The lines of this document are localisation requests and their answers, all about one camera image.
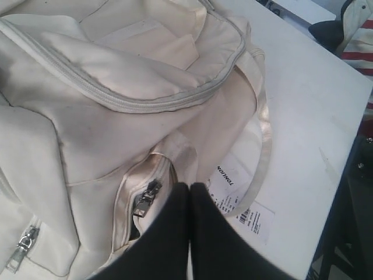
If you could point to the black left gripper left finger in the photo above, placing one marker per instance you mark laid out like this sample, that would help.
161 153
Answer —
162 251

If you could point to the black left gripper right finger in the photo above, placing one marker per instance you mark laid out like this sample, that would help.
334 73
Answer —
217 251

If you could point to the cream duffel bag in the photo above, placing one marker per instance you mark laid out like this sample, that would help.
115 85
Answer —
105 105

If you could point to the white paper product tag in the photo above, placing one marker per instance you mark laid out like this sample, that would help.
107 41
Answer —
227 187

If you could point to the red white striped cloth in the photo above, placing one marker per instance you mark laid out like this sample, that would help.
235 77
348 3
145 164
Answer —
350 37

